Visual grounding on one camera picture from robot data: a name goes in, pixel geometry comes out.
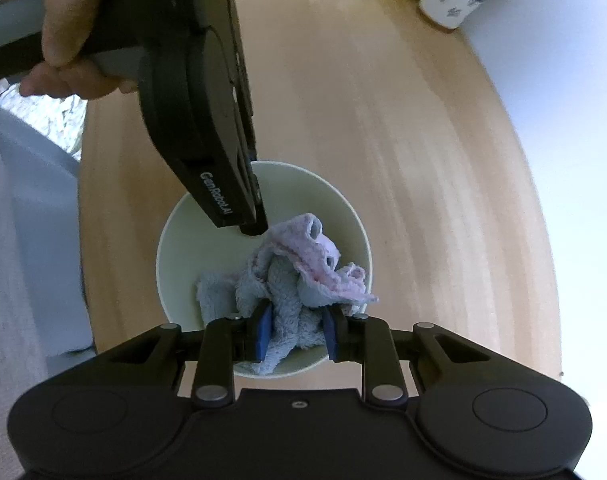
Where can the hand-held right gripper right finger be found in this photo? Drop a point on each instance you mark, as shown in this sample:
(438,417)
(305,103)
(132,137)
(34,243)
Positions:
(329,336)

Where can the person's left hand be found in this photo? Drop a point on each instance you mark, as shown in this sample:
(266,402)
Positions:
(68,10)

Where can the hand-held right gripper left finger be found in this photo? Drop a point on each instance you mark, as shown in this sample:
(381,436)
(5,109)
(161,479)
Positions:
(263,334)

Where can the pale green bowl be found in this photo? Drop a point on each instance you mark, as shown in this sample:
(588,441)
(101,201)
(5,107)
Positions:
(193,240)

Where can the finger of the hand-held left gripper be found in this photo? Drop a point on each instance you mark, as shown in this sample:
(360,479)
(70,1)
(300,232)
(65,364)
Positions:
(253,200)

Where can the person's light grey clothing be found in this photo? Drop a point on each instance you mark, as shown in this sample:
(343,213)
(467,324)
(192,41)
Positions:
(23,260)

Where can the grey fluffy cloth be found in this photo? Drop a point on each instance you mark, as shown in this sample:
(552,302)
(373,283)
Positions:
(288,280)

